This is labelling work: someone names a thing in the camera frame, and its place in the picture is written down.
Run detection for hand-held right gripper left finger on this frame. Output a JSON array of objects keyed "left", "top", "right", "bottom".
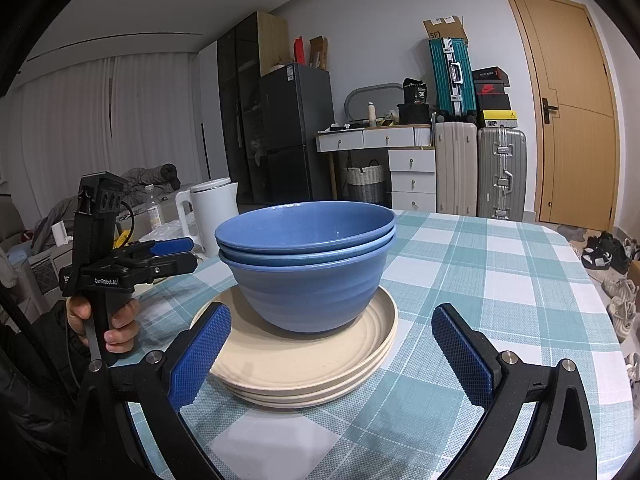
[{"left": 67, "top": 301, "right": 233, "bottom": 480}]

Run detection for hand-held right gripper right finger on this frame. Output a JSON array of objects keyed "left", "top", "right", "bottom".
[{"left": 431, "top": 302, "right": 601, "bottom": 480}]

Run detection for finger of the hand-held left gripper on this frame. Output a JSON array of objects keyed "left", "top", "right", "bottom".
[
  {"left": 120, "top": 251, "right": 199, "bottom": 285},
  {"left": 116, "top": 236, "right": 196, "bottom": 258}
]

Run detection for blue bowl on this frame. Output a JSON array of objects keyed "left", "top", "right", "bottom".
[
  {"left": 220, "top": 240, "right": 396, "bottom": 334},
  {"left": 217, "top": 232, "right": 397, "bottom": 266},
  {"left": 214, "top": 202, "right": 397, "bottom": 253}
]

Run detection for person's left forearm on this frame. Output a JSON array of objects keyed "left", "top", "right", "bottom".
[{"left": 0, "top": 305, "right": 96, "bottom": 480}]

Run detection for person's left hand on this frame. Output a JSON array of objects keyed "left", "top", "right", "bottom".
[{"left": 65, "top": 296, "right": 142, "bottom": 354}]

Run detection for clear plastic water bottle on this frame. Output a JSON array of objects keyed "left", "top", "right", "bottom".
[{"left": 145, "top": 184, "right": 162, "bottom": 228}]

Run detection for white electric kettle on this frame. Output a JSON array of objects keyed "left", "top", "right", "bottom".
[{"left": 175, "top": 178, "right": 240, "bottom": 258}]

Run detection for grey clothes heap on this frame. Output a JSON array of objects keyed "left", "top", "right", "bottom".
[{"left": 32, "top": 195, "right": 81, "bottom": 253}]

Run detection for dark cloth heap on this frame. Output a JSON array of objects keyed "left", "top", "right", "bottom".
[{"left": 120, "top": 162, "right": 181, "bottom": 196}]

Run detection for teal checked tablecloth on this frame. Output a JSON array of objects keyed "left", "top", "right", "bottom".
[{"left": 107, "top": 207, "right": 636, "bottom": 480}]

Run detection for white curtains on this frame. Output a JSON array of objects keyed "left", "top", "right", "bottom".
[{"left": 0, "top": 55, "right": 221, "bottom": 221}]

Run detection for tall black glass cabinet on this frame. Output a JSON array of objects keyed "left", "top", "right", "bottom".
[{"left": 217, "top": 10, "right": 290, "bottom": 206}]

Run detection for pile of sandals and sneakers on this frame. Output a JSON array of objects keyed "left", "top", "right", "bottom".
[{"left": 570, "top": 230, "right": 640, "bottom": 391}]

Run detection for black fridge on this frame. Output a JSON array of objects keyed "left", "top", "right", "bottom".
[{"left": 259, "top": 62, "right": 337, "bottom": 204}]

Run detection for silver suitcase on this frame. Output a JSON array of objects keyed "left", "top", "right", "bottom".
[{"left": 477, "top": 127, "right": 528, "bottom": 222}]

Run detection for beige suitcase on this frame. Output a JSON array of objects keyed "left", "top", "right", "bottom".
[{"left": 432, "top": 121, "right": 478, "bottom": 216}]

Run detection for woven laundry basket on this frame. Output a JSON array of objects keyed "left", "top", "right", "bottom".
[{"left": 345, "top": 159, "right": 386, "bottom": 204}]

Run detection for white dresser desk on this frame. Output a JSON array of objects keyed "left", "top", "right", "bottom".
[{"left": 314, "top": 124, "right": 437, "bottom": 211}]

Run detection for grey framed oval mirror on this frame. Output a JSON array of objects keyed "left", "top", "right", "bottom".
[{"left": 345, "top": 82, "right": 416, "bottom": 123}]

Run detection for yellow black shoe box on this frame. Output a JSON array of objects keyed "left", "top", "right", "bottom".
[{"left": 477, "top": 109, "right": 517, "bottom": 129}]

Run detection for tall cardboard box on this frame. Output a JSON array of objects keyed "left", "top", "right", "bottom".
[{"left": 309, "top": 36, "right": 330, "bottom": 70}]

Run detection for black storage bag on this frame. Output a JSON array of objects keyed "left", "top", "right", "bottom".
[{"left": 396, "top": 103, "right": 432, "bottom": 125}]

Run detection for wooden door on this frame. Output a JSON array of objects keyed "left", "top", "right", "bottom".
[{"left": 505, "top": 0, "right": 621, "bottom": 233}]

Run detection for large black shoe box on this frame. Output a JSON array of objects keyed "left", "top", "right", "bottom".
[{"left": 477, "top": 94, "right": 513, "bottom": 112}]

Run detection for black printed pouch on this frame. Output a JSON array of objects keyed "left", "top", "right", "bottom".
[{"left": 403, "top": 78, "right": 432, "bottom": 106}]

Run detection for teal suitcase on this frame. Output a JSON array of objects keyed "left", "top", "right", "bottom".
[{"left": 428, "top": 37, "right": 477, "bottom": 116}]

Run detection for thin black shoe box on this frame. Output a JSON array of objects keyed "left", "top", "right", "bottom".
[{"left": 471, "top": 66, "right": 510, "bottom": 83}]

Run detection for flat cardboard box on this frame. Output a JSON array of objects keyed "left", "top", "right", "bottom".
[{"left": 422, "top": 14, "right": 470, "bottom": 46}]

